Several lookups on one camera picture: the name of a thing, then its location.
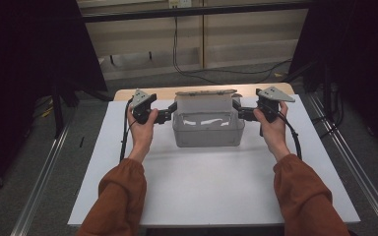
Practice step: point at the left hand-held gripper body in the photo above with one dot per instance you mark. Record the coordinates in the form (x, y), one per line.
(141, 103)

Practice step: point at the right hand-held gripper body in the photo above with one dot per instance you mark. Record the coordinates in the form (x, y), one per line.
(270, 98)

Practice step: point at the grey plastic storage box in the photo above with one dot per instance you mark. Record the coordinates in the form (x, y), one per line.
(208, 136)

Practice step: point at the person's left hand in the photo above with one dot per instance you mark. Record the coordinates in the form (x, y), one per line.
(142, 136)

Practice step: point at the person's right hand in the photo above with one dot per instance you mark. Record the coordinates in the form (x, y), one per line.
(274, 134)

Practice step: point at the small black peg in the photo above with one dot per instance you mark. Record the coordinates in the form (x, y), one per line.
(150, 55)
(112, 59)

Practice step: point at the white table mat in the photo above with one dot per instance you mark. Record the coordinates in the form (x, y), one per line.
(210, 183)

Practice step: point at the black stand pole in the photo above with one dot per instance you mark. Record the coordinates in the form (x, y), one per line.
(57, 111)

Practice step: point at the black curtain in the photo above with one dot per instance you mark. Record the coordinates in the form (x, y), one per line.
(29, 65)
(357, 65)

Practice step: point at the black horizontal bar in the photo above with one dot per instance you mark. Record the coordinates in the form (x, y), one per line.
(193, 11)

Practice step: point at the white wall outlet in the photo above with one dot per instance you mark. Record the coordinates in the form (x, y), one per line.
(180, 3)

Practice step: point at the metal floor rail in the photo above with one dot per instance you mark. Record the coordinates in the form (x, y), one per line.
(357, 164)
(41, 183)

